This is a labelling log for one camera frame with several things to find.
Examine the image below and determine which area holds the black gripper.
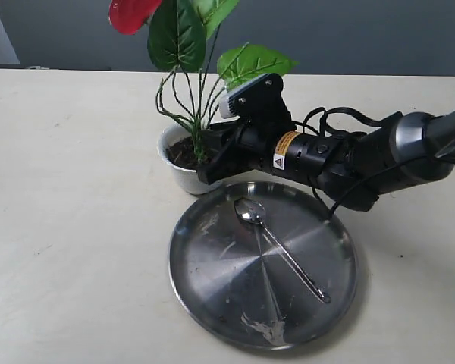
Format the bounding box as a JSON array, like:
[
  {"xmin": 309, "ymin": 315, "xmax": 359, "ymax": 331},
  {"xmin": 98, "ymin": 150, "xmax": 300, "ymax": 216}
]
[{"xmin": 196, "ymin": 126, "xmax": 349, "ymax": 186}]

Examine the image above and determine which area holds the metal spoon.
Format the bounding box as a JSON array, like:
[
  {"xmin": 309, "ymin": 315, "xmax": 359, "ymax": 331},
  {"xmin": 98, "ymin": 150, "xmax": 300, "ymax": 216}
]
[{"xmin": 233, "ymin": 197, "xmax": 331, "ymax": 304}]

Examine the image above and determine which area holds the artificial red flower plant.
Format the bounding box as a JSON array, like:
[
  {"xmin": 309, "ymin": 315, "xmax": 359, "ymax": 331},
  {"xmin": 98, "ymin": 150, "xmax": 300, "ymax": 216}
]
[{"xmin": 108, "ymin": 0, "xmax": 300, "ymax": 166}]

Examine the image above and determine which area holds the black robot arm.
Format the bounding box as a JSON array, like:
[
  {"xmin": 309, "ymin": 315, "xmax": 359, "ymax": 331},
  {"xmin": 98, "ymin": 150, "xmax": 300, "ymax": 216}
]
[{"xmin": 197, "ymin": 108, "xmax": 455, "ymax": 212}]

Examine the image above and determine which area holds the white scalloped pot with soil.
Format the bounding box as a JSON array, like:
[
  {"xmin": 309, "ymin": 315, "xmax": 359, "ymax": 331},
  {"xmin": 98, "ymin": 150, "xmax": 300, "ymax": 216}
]
[{"xmin": 158, "ymin": 124, "xmax": 223, "ymax": 195}]

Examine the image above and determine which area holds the round steel plate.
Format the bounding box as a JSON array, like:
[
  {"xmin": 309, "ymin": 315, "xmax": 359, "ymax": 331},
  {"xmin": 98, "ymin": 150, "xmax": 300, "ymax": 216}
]
[{"xmin": 168, "ymin": 181, "xmax": 359, "ymax": 350}]

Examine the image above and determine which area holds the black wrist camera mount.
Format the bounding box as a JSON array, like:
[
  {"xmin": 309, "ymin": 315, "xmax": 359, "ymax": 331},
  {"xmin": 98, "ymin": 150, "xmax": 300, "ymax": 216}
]
[{"xmin": 210, "ymin": 73, "xmax": 292, "ymax": 131}]

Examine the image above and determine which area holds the black cable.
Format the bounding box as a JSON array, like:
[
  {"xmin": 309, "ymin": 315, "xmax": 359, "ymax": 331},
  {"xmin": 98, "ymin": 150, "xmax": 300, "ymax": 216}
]
[{"xmin": 302, "ymin": 106, "xmax": 455, "ymax": 221}]

